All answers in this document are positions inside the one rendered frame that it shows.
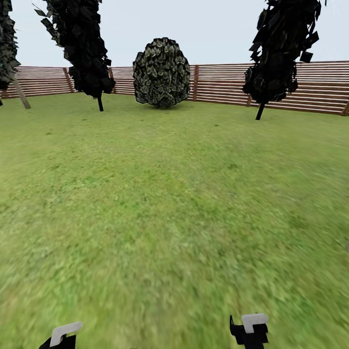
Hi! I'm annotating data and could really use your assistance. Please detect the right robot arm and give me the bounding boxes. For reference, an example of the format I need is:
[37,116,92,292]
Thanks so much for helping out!
[230,313,268,349]

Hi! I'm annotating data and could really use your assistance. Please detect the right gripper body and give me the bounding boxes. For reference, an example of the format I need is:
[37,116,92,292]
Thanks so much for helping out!
[233,324,268,349]

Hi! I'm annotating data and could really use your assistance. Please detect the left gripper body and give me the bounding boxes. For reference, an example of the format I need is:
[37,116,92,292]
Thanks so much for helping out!
[39,335,76,349]

